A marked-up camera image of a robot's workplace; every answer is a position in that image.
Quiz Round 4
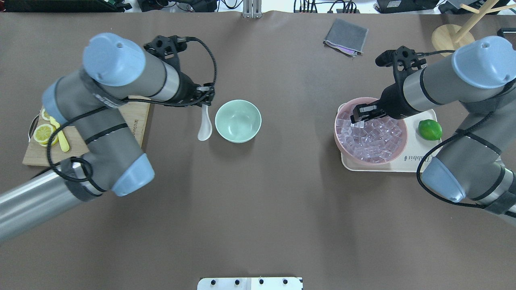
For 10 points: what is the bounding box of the aluminium frame post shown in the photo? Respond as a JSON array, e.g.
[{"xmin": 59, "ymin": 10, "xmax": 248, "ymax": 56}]
[{"xmin": 242, "ymin": 0, "xmax": 263, "ymax": 19}]

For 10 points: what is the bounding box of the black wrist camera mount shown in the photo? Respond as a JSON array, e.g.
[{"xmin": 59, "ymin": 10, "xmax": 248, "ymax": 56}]
[
  {"xmin": 143, "ymin": 35, "xmax": 187, "ymax": 72},
  {"xmin": 375, "ymin": 46, "xmax": 427, "ymax": 87}
]

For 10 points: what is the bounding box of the white ceramic spoon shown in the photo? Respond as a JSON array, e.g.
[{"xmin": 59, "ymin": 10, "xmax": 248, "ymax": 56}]
[{"xmin": 197, "ymin": 104, "xmax": 213, "ymax": 141}]

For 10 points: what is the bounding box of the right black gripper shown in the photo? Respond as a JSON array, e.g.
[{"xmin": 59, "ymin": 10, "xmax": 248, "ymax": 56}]
[{"xmin": 350, "ymin": 85, "xmax": 408, "ymax": 124}]

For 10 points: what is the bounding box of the beige serving tray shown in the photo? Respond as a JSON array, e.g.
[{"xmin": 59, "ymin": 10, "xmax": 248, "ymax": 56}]
[{"xmin": 335, "ymin": 110, "xmax": 441, "ymax": 173}]

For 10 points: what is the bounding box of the mint green bowl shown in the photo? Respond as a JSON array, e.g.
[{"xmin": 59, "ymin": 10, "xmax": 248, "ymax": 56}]
[{"xmin": 214, "ymin": 99, "xmax": 263, "ymax": 143}]

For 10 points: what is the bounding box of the grey folded cloth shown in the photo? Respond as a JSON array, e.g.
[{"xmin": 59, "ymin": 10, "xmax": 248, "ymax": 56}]
[{"xmin": 323, "ymin": 19, "xmax": 369, "ymax": 57}]

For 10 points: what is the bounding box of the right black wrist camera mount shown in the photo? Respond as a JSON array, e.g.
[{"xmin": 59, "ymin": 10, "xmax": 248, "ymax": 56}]
[{"xmin": 375, "ymin": 46, "xmax": 427, "ymax": 87}]

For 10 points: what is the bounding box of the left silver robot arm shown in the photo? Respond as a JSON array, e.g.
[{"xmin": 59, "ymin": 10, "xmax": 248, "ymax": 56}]
[{"xmin": 0, "ymin": 33, "xmax": 215, "ymax": 242}]

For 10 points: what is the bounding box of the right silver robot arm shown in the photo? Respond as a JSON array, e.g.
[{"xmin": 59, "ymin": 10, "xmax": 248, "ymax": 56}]
[{"xmin": 351, "ymin": 35, "xmax": 516, "ymax": 225}]

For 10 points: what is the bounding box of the bamboo cutting board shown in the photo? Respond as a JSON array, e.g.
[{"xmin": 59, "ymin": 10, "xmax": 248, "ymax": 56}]
[{"xmin": 22, "ymin": 103, "xmax": 150, "ymax": 166}]

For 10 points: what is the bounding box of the green lime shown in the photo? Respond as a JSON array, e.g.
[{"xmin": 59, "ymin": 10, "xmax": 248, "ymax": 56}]
[{"xmin": 418, "ymin": 119, "xmax": 443, "ymax": 140}]

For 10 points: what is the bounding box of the lemon slice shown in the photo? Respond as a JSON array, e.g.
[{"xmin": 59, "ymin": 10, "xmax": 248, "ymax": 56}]
[
  {"xmin": 32, "ymin": 124, "xmax": 55, "ymax": 145},
  {"xmin": 40, "ymin": 107, "xmax": 50, "ymax": 121}
]

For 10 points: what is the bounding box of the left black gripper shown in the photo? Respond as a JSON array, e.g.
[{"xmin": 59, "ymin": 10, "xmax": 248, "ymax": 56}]
[{"xmin": 175, "ymin": 72, "xmax": 214, "ymax": 107}]

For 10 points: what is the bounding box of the pink bowl of ice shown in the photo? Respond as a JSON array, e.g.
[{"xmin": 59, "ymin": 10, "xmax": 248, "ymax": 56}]
[{"xmin": 333, "ymin": 97, "xmax": 408, "ymax": 166}]

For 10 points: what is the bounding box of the wooden cup tree stand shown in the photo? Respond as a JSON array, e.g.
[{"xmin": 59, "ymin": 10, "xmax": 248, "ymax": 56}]
[{"xmin": 431, "ymin": 0, "xmax": 516, "ymax": 57}]

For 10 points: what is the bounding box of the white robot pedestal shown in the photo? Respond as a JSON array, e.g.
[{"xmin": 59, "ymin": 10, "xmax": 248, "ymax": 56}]
[{"xmin": 197, "ymin": 276, "xmax": 304, "ymax": 290}]

